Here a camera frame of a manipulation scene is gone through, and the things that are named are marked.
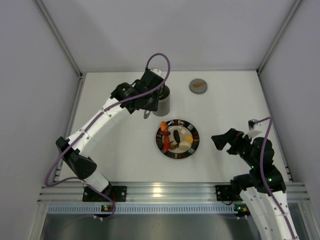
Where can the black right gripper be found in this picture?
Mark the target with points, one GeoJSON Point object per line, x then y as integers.
{"type": "Point", "coordinates": [233, 144]}

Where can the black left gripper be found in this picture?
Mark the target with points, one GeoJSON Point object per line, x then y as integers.
{"type": "Point", "coordinates": [152, 104]}

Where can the black seaweed food piece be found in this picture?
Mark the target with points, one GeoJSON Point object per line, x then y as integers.
{"type": "Point", "coordinates": [176, 136]}

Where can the orange carrot flower piece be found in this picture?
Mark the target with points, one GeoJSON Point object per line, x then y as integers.
{"type": "Point", "coordinates": [164, 127]}

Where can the red sausage piece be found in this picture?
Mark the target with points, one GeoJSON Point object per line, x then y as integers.
{"type": "Point", "coordinates": [166, 143]}

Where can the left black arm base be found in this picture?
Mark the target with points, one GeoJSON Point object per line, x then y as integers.
{"type": "Point", "coordinates": [115, 193]}

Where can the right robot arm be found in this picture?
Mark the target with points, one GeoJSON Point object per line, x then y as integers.
{"type": "Point", "coordinates": [263, 189]}

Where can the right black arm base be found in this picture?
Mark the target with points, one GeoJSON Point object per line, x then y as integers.
{"type": "Point", "coordinates": [226, 193]}

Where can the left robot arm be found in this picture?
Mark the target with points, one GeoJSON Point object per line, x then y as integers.
{"type": "Point", "coordinates": [76, 149]}

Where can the grey cylindrical container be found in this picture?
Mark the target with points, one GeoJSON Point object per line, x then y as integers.
{"type": "Point", "coordinates": [163, 107]}

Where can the yellow round cracker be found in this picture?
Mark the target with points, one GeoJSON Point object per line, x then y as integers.
{"type": "Point", "coordinates": [189, 139]}

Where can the dark rimmed striped plate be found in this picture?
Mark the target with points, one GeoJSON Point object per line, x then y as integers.
{"type": "Point", "coordinates": [178, 124]}

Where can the brown mushroom food piece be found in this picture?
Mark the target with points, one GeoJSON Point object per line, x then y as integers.
{"type": "Point", "coordinates": [173, 145]}

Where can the grey round lid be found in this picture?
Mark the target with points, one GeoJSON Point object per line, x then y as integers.
{"type": "Point", "coordinates": [198, 86]}

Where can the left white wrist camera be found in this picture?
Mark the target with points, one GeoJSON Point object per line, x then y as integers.
{"type": "Point", "coordinates": [155, 71]}

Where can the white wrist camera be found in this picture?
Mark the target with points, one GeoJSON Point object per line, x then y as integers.
{"type": "Point", "coordinates": [254, 131]}
{"type": "Point", "coordinates": [155, 71]}

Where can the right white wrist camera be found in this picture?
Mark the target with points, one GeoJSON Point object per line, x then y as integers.
{"type": "Point", "coordinates": [254, 131]}

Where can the left aluminium frame post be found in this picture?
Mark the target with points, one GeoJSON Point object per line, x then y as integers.
{"type": "Point", "coordinates": [46, 16]}

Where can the aluminium front rail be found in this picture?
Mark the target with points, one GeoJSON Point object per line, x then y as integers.
{"type": "Point", "coordinates": [137, 192]}

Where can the perforated metal cable tray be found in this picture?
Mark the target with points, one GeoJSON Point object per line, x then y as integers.
{"type": "Point", "coordinates": [145, 209]}

